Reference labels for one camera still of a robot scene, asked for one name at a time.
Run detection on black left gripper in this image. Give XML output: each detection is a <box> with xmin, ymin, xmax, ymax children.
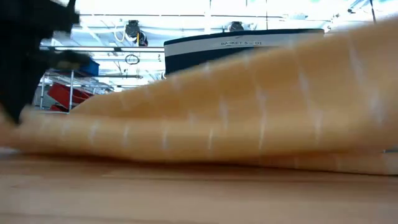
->
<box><xmin>0</xmin><ymin>0</ymin><xmax>80</xmax><ymax>124</ymax></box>

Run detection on navy white striped fabric basket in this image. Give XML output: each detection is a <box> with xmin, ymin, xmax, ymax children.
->
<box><xmin>164</xmin><ymin>28</ymin><xmax>325</xmax><ymax>75</ymax></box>

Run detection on orange checked kitchen towel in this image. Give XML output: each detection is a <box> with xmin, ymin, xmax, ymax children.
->
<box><xmin>0</xmin><ymin>18</ymin><xmax>398</xmax><ymax>175</ymax></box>

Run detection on red plastic bin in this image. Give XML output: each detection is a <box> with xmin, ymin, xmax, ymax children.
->
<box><xmin>47</xmin><ymin>82</ymin><xmax>94</xmax><ymax>108</ymax></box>
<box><xmin>49</xmin><ymin>104</ymin><xmax>71</xmax><ymax>113</ymax></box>

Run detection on blue plastic bin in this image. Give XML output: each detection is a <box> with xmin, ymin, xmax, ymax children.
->
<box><xmin>83</xmin><ymin>58</ymin><xmax>100</xmax><ymax>77</ymax></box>

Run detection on thin black pole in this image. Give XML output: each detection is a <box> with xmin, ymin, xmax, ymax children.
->
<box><xmin>369</xmin><ymin>0</ymin><xmax>379</xmax><ymax>24</ymax></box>

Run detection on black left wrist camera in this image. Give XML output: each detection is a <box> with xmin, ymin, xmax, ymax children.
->
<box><xmin>46</xmin><ymin>51</ymin><xmax>91</xmax><ymax>71</ymax></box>

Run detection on black ceiling cable reel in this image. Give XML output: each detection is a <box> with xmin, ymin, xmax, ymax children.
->
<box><xmin>228</xmin><ymin>21</ymin><xmax>246</xmax><ymax>32</ymax></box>
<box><xmin>125</xmin><ymin>20</ymin><xmax>149</xmax><ymax>47</ymax></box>

